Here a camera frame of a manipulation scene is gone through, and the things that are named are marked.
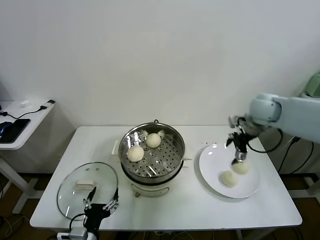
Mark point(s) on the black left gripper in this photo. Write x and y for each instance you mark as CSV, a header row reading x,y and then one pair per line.
x,y
97,212

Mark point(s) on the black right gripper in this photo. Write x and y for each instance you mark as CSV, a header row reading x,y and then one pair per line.
x,y
241,142

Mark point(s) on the white steamed baozi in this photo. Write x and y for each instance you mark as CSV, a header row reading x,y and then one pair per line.
x,y
153,140
135,153
229,178
242,168

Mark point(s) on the round glass pot lid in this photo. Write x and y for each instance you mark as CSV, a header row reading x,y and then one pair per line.
x,y
85,183

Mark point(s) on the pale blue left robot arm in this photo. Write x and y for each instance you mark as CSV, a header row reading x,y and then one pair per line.
x,y
92,235

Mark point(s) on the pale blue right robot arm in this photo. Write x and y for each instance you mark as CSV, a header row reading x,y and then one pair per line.
x,y
295,115

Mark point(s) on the stainless steel steamer basket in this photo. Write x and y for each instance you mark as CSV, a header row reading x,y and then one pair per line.
x,y
150,178

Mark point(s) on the white round plate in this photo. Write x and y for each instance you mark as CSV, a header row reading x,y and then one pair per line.
x,y
245,186

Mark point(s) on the pale green appliance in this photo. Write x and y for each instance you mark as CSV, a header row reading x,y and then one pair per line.
x,y
314,85

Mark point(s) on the white side desk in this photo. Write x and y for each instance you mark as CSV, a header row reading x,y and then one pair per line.
x,y
37,117

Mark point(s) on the black smartphone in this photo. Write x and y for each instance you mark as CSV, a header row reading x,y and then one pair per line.
x,y
15,130

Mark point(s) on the blue computer mouse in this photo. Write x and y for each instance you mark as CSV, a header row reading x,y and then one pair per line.
x,y
4,127

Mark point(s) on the small white case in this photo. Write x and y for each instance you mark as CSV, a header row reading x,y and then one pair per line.
x,y
25,103

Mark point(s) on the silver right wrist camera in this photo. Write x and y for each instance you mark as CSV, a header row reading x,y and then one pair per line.
x,y
235,121

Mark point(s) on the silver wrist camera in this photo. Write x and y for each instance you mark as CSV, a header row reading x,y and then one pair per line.
x,y
235,121
77,233

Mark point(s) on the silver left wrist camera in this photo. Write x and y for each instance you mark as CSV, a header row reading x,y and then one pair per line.
x,y
77,233

